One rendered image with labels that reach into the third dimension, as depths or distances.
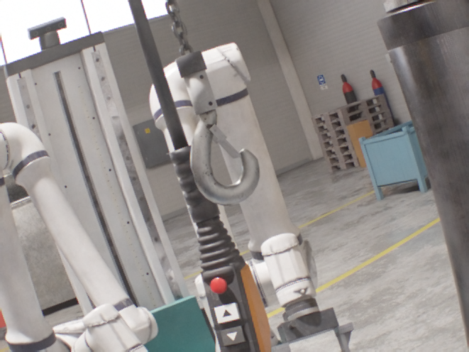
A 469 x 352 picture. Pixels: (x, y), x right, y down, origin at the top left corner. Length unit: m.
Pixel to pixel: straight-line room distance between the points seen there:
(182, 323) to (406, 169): 6.11
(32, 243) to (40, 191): 6.46
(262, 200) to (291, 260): 0.38
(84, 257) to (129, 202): 0.48
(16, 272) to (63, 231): 0.18
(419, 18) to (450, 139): 0.22
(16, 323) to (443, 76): 1.21
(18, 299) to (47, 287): 6.47
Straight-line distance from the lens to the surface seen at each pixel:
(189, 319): 2.21
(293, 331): 1.66
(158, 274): 2.21
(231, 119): 1.97
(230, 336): 1.10
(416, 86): 1.27
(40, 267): 8.27
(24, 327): 1.85
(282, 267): 1.68
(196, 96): 1.00
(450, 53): 1.25
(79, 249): 1.75
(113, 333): 1.54
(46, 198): 1.79
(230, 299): 1.11
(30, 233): 8.24
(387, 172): 8.34
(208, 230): 1.13
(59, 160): 2.19
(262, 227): 2.04
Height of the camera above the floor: 1.37
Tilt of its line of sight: 4 degrees down
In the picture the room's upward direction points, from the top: 19 degrees counter-clockwise
